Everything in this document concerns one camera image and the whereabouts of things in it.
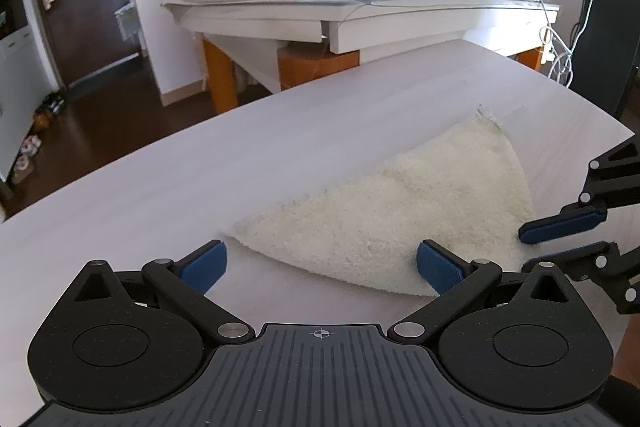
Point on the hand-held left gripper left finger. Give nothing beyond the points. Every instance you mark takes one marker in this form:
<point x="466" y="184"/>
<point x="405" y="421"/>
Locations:
<point x="205" y="264"/>

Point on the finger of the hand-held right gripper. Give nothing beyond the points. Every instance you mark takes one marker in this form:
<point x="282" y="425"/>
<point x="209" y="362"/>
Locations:
<point x="565" y="224"/>
<point x="595" y="257"/>

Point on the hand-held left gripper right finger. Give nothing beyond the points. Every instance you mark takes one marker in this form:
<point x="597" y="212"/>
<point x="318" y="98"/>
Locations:
<point x="440" y="267"/>

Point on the cream towel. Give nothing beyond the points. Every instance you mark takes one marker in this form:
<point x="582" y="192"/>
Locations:
<point x="400" y="207"/>

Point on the black cabinet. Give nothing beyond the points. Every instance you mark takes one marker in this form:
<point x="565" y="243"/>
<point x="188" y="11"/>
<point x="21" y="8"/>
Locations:
<point x="610" y="32"/>

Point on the row of shoes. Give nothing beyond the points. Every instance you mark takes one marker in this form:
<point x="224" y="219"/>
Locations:
<point x="50" y="104"/>

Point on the orange stool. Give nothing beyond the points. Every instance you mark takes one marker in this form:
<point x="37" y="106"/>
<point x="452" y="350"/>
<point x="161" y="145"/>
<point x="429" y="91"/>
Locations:
<point x="320" y="72"/>

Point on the grey entry cabinet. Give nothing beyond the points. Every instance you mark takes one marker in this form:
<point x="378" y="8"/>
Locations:
<point x="15" y="82"/>

